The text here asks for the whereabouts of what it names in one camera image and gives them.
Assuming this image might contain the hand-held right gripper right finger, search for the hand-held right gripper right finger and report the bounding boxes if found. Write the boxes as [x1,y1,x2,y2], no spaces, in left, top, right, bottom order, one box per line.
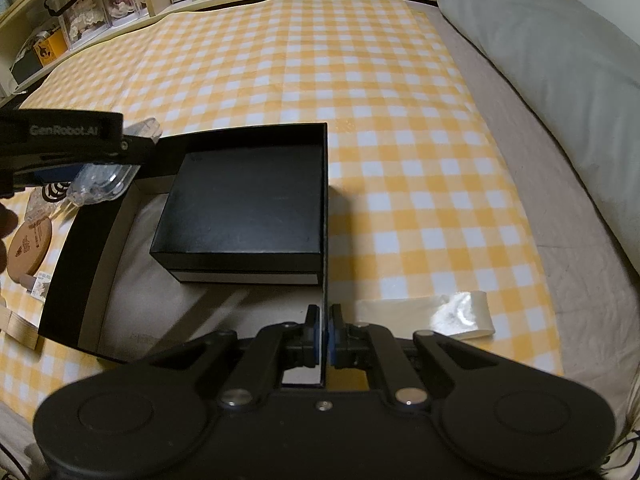
[327,303,501,408]

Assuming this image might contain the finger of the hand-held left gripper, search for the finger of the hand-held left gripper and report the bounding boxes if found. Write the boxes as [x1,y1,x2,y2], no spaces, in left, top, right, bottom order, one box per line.
[0,135,162,197]

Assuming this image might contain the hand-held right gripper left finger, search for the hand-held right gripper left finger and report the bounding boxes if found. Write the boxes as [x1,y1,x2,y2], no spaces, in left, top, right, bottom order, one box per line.
[145,304,321,408]

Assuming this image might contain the large black box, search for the large black box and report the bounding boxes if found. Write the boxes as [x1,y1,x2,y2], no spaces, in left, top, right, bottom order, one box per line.
[39,122,331,391]

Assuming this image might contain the round cork coaster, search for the round cork coaster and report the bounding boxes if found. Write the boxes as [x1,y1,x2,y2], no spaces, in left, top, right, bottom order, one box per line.
[6,220,54,279]

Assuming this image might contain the small black lidded box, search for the small black lidded box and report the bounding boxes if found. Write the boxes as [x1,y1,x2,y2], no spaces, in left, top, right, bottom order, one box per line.
[150,144,324,287]

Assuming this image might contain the pale wooden block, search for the pale wooden block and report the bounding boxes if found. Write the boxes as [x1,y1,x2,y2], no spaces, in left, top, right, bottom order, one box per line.
[0,307,42,350]

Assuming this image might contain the yellow printed box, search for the yellow printed box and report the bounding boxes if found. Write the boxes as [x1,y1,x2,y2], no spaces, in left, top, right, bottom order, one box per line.
[34,30,68,67]

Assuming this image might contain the glossy clear tape strip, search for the glossy clear tape strip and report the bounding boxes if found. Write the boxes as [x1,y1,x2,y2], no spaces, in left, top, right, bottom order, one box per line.
[357,290,496,343]

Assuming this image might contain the clear display boxes with dolls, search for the clear display boxes with dolls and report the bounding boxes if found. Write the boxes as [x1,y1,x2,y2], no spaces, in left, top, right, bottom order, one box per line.
[59,0,149,52]

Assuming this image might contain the yellow white checkered cloth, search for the yellow white checkered cloth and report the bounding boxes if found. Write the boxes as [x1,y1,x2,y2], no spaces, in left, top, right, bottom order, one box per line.
[0,0,566,411]

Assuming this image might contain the beige bed sheet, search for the beige bed sheet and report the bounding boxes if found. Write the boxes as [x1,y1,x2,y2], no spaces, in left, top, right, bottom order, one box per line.
[437,5,640,441]

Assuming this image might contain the grey pillow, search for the grey pillow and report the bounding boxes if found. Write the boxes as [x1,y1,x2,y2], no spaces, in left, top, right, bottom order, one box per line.
[436,0,640,256]

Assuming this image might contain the black cable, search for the black cable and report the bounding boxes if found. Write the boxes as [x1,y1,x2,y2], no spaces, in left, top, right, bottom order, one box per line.
[606,427,640,477]

